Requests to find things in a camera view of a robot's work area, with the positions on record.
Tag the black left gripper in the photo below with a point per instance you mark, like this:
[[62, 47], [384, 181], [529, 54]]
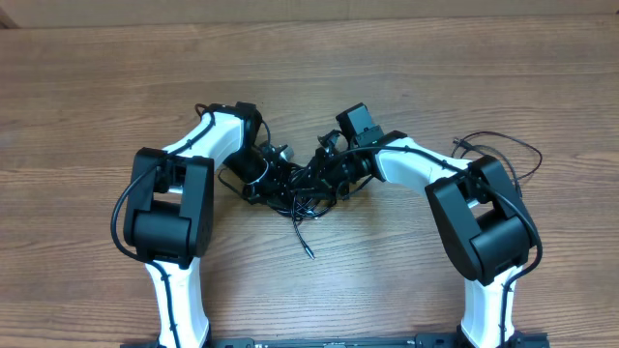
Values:
[[279, 189]]

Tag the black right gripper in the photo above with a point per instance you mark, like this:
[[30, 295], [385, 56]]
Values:
[[315, 172]]

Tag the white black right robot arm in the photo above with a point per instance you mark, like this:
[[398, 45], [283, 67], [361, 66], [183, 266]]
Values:
[[484, 227]]

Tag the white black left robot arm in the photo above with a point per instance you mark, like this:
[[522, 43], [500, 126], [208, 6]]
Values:
[[164, 217]]

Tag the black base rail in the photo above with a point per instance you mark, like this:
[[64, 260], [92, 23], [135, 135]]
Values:
[[338, 342]]

